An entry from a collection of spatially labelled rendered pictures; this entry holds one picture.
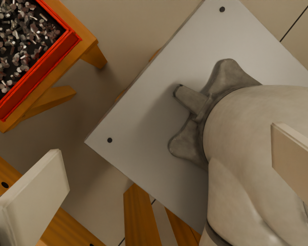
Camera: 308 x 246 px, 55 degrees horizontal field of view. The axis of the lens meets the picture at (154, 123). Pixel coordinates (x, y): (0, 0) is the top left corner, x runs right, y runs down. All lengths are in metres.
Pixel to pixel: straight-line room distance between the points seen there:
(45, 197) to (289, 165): 0.13
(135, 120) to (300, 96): 0.26
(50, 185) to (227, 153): 0.22
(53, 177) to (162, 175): 0.34
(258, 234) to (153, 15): 1.22
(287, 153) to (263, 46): 0.38
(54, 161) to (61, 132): 1.26
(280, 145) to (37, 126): 1.34
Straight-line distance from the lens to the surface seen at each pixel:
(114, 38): 1.41
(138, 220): 1.13
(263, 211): 0.30
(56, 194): 0.18
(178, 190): 0.52
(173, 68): 0.48
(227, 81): 0.48
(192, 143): 0.48
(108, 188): 1.49
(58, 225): 0.65
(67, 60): 0.60
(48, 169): 0.17
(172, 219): 1.34
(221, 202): 0.35
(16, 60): 0.53
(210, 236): 0.38
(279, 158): 0.18
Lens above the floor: 1.39
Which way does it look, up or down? 79 degrees down
